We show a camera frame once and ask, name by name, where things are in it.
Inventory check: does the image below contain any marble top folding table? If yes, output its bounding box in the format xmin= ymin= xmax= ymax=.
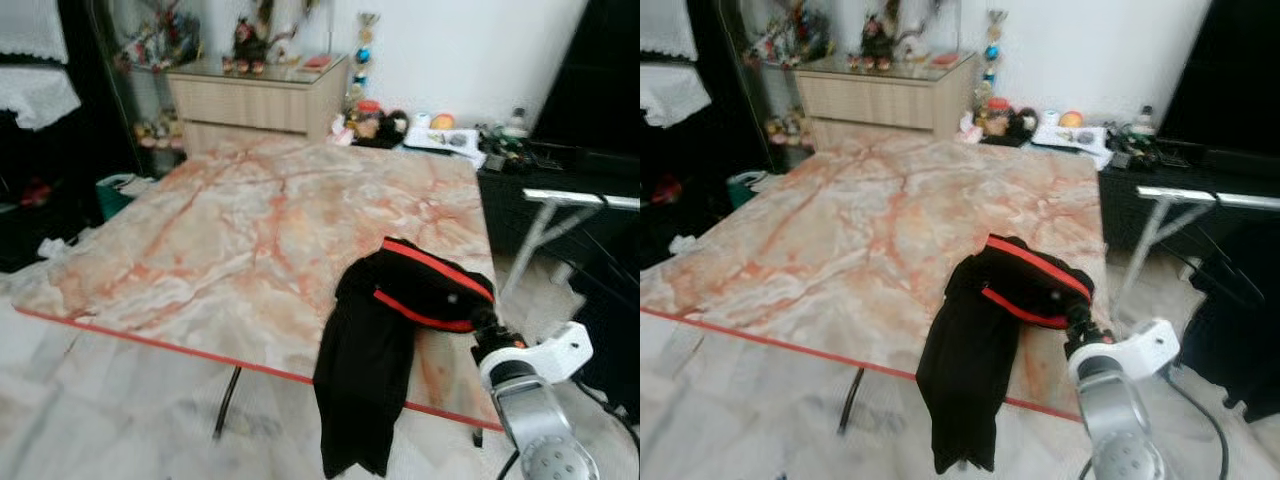
xmin=640 ymin=133 xmax=1111 ymax=436
xmin=10 ymin=135 xmax=503 ymax=441

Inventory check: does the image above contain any glass display cabinet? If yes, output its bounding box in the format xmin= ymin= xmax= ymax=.
xmin=718 ymin=0 xmax=846 ymax=166
xmin=88 ymin=0 xmax=216 ymax=171

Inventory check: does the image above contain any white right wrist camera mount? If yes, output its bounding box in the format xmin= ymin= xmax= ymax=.
xmin=1066 ymin=317 xmax=1182 ymax=386
xmin=479 ymin=321 xmax=595 ymax=388

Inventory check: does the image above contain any white lace cloth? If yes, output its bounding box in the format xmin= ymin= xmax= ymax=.
xmin=640 ymin=63 xmax=713 ymax=129
xmin=0 ymin=0 xmax=70 ymax=64
xmin=0 ymin=65 xmax=83 ymax=132
xmin=640 ymin=0 xmax=699 ymax=61

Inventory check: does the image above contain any black flat television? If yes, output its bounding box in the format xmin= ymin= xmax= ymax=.
xmin=538 ymin=0 xmax=641 ymax=161
xmin=1160 ymin=0 xmax=1280 ymax=156

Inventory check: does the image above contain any green basket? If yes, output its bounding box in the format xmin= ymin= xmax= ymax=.
xmin=727 ymin=168 xmax=781 ymax=216
xmin=96 ymin=172 xmax=153 ymax=223

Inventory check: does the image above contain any black television cabinet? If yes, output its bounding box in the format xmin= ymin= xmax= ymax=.
xmin=476 ymin=150 xmax=641 ymax=291
xmin=1098 ymin=150 xmax=1280 ymax=286

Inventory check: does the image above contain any blue gold trophy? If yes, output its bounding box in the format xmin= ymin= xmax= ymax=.
xmin=348 ymin=10 xmax=383 ymax=106
xmin=978 ymin=8 xmax=1009 ymax=101

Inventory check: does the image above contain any black yellow gadget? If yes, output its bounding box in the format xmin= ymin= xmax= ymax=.
xmin=1110 ymin=120 xmax=1171 ymax=169
xmin=480 ymin=120 xmax=541 ymax=171

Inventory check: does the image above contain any red lid jar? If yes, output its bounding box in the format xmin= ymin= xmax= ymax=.
xmin=983 ymin=96 xmax=1014 ymax=139
xmin=355 ymin=98 xmax=386 ymax=141

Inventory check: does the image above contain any black tall cabinet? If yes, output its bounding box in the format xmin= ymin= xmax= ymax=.
xmin=640 ymin=0 xmax=761 ymax=271
xmin=0 ymin=0 xmax=136 ymax=273

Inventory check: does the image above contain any dark figurine ornament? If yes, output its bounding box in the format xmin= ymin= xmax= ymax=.
xmin=228 ymin=12 xmax=273 ymax=74
xmin=858 ymin=10 xmax=903 ymax=71

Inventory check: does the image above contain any light wooden cabinet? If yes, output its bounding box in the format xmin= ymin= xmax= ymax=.
xmin=165 ymin=54 xmax=352 ymax=157
xmin=795 ymin=52 xmax=979 ymax=153

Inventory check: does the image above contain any metal clothes rack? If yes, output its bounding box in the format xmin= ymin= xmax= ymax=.
xmin=497 ymin=187 xmax=641 ymax=301
xmin=1110 ymin=185 xmax=1280 ymax=311

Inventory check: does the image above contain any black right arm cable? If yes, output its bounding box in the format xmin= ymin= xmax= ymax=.
xmin=575 ymin=380 xmax=641 ymax=451
xmin=1160 ymin=368 xmax=1233 ymax=480

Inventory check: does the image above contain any dark shirt with red stripes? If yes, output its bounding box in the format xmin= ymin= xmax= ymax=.
xmin=915 ymin=234 xmax=1096 ymax=475
xmin=312 ymin=236 xmax=499 ymax=480

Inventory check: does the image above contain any stack of white papers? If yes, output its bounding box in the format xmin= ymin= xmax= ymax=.
xmin=1032 ymin=122 xmax=1116 ymax=167
xmin=405 ymin=125 xmax=488 ymax=169

